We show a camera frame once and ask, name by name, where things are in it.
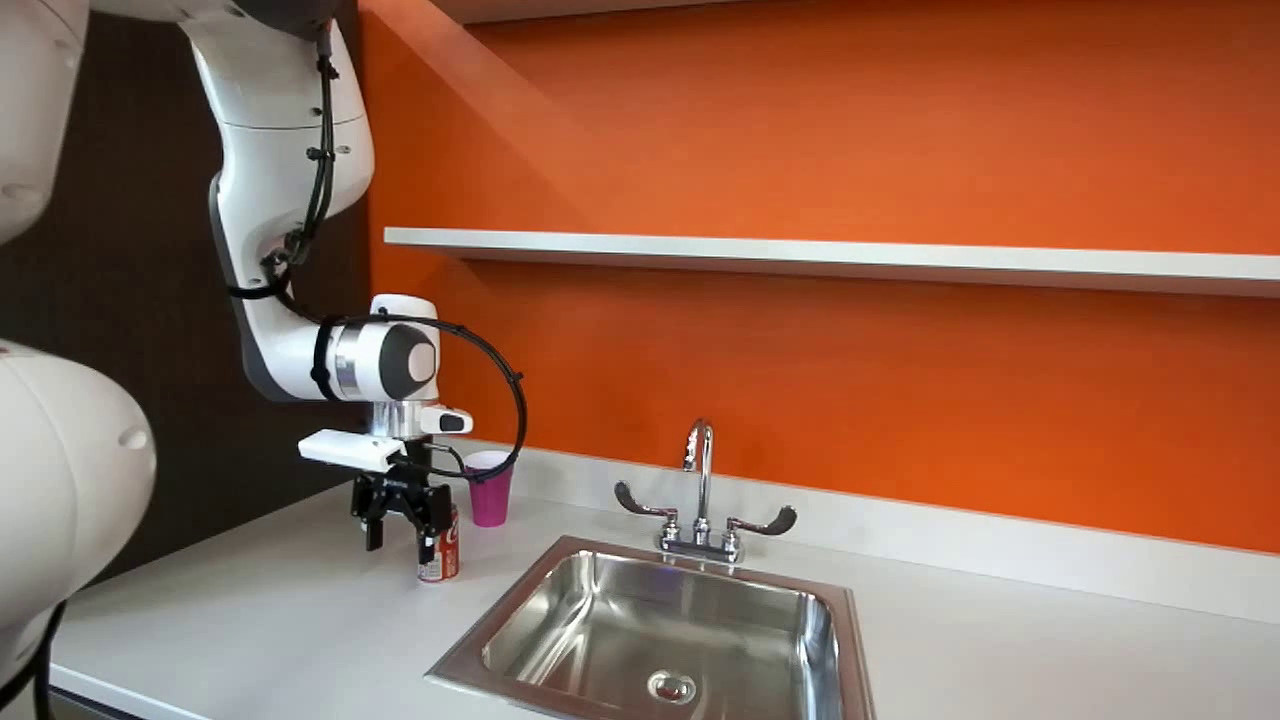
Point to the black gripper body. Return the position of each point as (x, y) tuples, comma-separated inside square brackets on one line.
[(407, 495)]

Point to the red soda can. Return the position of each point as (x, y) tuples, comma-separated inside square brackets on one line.
[(446, 553)]

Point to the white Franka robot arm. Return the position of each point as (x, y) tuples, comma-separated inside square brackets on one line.
[(281, 147)]

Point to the purple plastic cup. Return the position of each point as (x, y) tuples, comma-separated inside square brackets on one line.
[(489, 495)]

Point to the stainless steel sink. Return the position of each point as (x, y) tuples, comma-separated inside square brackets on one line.
[(561, 643)]

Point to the chrome faucet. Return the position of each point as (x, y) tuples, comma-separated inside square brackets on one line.
[(703, 514)]

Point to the dark wood cabinet panel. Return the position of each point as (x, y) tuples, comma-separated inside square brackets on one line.
[(135, 293)]

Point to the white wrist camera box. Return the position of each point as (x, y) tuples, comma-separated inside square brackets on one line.
[(343, 450)]

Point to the long white wall shelf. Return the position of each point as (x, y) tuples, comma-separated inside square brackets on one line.
[(867, 257)]

